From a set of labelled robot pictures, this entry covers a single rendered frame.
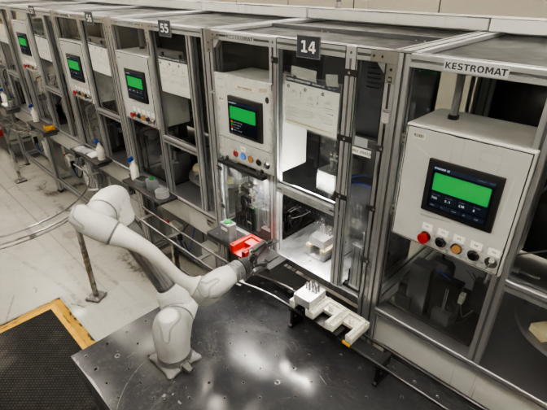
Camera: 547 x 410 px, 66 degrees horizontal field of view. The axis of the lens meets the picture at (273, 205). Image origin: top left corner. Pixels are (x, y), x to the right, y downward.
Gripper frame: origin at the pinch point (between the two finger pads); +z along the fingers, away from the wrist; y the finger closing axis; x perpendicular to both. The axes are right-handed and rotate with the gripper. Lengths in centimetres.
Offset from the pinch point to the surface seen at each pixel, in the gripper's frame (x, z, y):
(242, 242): 34.3, 10.0, -17.1
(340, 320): -37.0, 6.4, -24.7
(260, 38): 28, 21, 89
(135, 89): 145, 18, 48
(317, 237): 1.1, 34.6, -9.7
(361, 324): -45, 11, -24
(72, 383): 100, -80, -111
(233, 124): 46, 18, 47
